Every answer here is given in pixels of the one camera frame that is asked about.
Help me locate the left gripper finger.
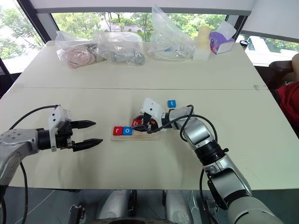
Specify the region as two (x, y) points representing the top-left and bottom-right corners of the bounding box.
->
(70, 120), (97, 130)
(72, 138), (104, 153)

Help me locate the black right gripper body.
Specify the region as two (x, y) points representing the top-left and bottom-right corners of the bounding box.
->
(139, 112), (162, 134)

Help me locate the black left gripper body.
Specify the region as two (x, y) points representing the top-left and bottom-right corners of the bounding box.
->
(56, 119), (77, 150)

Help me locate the wooden letter tray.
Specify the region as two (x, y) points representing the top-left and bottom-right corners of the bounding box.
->
(110, 130), (161, 142)

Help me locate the silver robot leg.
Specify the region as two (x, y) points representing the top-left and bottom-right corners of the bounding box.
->
(164, 189), (195, 224)
(96, 189), (132, 220)

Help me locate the dark rounded robot torso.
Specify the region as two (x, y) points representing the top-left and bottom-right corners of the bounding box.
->
(92, 216), (179, 224)

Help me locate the plastic bag with grey parts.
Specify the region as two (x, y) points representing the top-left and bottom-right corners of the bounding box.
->
(93, 29), (146, 66)

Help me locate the plastic bag with pink contents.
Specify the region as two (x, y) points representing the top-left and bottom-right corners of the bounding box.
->
(55, 30), (107, 70)

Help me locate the cream stacked cylinder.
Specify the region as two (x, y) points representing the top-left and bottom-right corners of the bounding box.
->
(197, 26), (210, 49)

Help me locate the purple and white tissue box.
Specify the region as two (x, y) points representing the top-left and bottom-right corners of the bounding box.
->
(208, 20), (237, 55)

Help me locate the person in red shirt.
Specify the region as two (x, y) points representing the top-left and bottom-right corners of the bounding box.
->
(275, 53), (299, 134)

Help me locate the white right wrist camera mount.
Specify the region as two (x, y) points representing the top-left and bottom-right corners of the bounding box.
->
(140, 97), (167, 128)

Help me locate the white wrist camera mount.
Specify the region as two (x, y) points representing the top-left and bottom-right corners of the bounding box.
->
(48, 105), (72, 152)
(140, 97), (167, 128)

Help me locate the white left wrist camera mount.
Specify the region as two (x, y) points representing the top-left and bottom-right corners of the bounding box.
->
(48, 105), (72, 152)

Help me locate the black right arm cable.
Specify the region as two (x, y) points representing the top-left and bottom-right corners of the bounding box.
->
(149, 105), (219, 224)

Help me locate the black bracket under table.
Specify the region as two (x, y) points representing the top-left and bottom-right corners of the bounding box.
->
(68, 204), (86, 224)

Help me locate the plastic bag with white cables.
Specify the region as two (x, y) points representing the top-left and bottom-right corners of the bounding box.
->
(146, 4), (197, 62)

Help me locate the dark window post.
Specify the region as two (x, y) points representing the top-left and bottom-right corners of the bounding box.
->
(224, 14), (249, 44)
(16, 0), (58, 47)

